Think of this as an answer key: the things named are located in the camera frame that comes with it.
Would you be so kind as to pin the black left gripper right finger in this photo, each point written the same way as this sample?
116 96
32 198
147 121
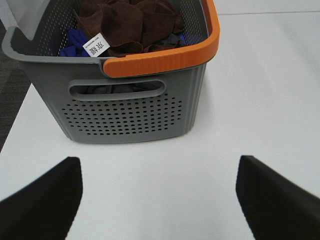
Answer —
274 207

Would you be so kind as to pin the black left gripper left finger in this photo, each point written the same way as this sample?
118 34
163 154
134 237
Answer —
46 208

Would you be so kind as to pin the brown towel with white label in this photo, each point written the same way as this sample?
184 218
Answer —
129 26

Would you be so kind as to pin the blue towel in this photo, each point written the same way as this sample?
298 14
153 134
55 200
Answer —
76 38

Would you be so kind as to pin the dark grey towel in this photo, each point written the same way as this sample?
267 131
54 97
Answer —
172 41

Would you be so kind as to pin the grey basket with orange rim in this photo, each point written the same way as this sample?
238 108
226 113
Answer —
106 100

